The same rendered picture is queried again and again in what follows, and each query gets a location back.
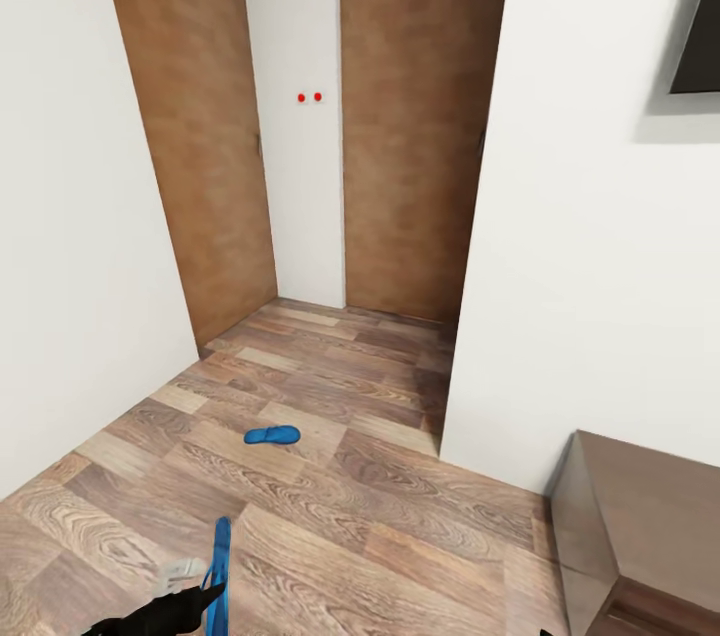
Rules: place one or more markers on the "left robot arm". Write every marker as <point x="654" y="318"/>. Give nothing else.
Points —
<point x="173" y="610"/>

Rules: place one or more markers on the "sandal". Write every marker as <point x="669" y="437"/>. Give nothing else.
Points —
<point x="285" y="434"/>
<point x="217" y="612"/>

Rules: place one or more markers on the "wall mounted tv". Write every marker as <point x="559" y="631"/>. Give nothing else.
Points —
<point x="698" y="69"/>

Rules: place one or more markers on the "bench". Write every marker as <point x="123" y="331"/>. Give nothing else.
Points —
<point x="638" y="536"/>

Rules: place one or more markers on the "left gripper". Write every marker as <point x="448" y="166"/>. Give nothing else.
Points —
<point x="179" y="613"/>

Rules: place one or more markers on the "sliding door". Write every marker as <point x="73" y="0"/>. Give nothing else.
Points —
<point x="417" y="79"/>
<point x="192" y="70"/>

